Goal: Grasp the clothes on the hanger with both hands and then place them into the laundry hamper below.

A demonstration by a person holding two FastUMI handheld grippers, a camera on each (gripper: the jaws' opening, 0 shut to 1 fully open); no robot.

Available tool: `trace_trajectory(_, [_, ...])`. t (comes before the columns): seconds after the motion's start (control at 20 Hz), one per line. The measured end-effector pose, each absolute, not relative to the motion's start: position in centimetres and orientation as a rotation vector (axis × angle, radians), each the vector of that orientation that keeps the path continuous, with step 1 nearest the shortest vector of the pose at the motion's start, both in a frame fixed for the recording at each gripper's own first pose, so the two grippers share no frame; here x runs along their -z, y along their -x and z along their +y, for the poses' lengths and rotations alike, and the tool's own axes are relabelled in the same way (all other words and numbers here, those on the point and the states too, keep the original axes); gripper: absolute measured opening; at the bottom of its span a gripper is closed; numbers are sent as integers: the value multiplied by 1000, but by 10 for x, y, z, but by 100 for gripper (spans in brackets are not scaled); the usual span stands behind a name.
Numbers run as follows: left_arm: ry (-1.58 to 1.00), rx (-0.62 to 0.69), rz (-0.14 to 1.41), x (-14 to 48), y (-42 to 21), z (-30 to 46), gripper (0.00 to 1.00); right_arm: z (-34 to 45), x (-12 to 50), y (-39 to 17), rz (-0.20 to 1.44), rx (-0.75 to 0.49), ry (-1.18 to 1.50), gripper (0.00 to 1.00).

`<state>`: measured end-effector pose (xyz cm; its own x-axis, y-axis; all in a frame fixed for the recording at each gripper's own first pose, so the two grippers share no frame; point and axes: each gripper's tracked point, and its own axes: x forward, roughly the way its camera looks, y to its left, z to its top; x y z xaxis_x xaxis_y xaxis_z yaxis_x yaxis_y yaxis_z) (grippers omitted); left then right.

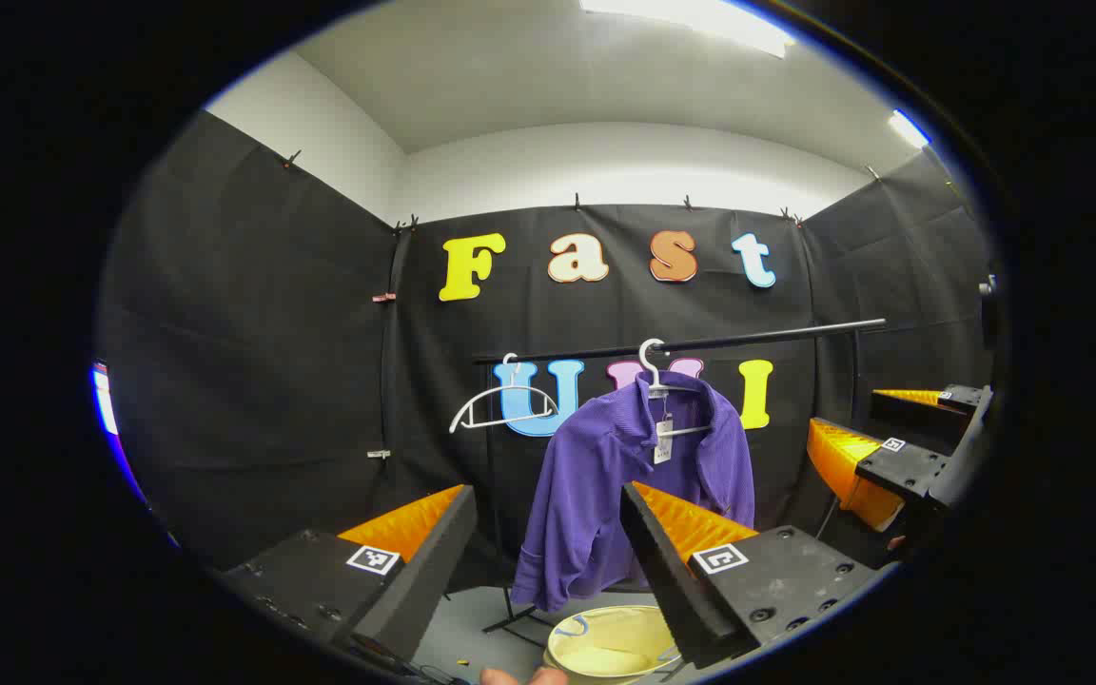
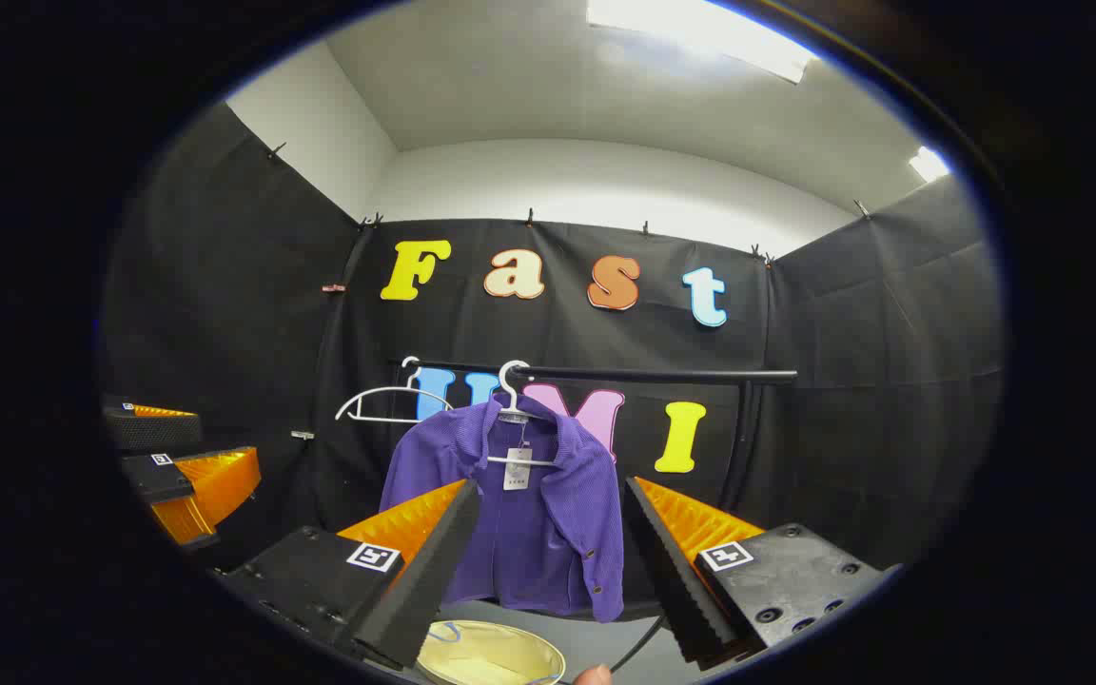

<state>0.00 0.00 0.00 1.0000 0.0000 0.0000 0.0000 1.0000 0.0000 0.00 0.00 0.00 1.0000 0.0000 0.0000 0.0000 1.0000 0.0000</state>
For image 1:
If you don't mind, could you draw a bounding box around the cream laundry hamper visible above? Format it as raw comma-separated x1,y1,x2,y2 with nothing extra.
545,605,684,685

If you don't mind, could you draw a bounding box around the black clothes rack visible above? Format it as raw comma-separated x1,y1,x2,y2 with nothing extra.
472,319,887,634

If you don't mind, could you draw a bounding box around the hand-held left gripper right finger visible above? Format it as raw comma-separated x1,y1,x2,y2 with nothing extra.
618,480,879,669

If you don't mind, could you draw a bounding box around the long ceiling light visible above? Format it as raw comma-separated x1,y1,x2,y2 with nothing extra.
579,0,796,60

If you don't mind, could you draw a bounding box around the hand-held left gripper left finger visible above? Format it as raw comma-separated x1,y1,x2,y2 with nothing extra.
220,483,480,664

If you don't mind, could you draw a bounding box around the bright screen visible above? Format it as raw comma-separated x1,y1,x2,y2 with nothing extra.
91,362,121,437

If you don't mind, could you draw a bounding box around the black backdrop cloth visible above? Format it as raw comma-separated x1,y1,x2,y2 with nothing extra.
96,109,996,572

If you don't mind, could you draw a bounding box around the small ceiling light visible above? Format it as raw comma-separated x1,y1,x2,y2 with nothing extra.
888,108,931,150

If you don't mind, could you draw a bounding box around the white clothes hanger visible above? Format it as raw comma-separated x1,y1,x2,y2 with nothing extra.
638,338,715,439
450,354,560,434

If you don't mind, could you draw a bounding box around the purple shirt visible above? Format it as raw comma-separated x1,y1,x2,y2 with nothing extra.
510,371,756,613

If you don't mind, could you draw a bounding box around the black stand with clamp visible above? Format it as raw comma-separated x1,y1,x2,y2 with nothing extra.
978,274,1002,349

